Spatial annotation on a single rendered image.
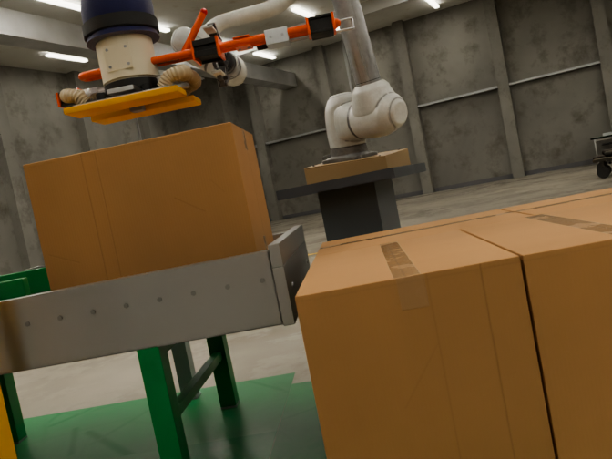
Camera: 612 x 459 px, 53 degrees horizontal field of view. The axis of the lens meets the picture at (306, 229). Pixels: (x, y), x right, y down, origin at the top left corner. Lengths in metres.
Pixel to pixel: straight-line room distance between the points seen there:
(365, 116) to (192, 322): 1.16
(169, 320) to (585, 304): 0.98
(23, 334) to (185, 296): 0.45
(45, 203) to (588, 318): 1.40
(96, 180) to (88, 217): 0.10
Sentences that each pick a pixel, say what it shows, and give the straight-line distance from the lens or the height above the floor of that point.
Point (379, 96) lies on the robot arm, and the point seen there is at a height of 1.02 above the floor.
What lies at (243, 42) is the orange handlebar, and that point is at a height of 1.19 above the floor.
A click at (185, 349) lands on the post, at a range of 2.51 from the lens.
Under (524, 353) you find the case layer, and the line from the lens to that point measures 1.14.
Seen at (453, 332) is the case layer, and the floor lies 0.43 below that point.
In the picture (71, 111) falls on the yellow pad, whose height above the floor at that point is 1.08.
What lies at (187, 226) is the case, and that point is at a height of 0.69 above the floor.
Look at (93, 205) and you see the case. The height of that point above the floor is 0.80.
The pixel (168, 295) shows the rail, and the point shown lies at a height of 0.53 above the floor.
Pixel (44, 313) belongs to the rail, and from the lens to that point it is 1.74.
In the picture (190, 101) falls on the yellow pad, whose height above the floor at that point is 1.07.
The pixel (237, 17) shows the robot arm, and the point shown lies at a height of 1.39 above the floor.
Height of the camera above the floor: 0.72
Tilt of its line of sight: 3 degrees down
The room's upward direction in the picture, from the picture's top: 11 degrees counter-clockwise
